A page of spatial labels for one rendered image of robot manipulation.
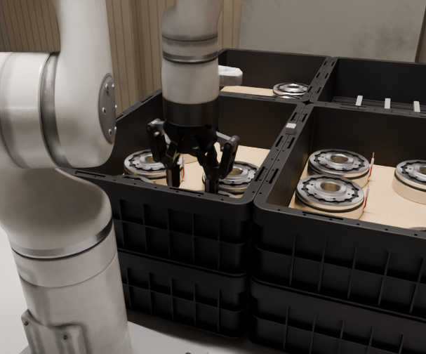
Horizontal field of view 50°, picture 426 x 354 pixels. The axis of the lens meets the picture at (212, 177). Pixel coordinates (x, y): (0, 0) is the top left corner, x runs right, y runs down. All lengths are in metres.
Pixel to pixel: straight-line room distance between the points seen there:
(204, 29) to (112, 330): 0.35
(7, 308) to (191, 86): 0.45
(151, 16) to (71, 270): 3.03
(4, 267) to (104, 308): 0.44
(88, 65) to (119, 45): 3.08
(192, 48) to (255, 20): 2.17
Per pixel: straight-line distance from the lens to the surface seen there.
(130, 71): 3.43
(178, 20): 0.56
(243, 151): 0.91
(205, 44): 0.57
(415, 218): 0.76
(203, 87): 0.58
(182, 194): 0.56
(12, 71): 0.37
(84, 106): 0.35
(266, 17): 2.71
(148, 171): 0.78
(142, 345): 0.56
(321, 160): 0.82
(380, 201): 0.79
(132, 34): 3.35
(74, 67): 0.35
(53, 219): 0.40
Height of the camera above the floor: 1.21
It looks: 28 degrees down
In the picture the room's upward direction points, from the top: straight up
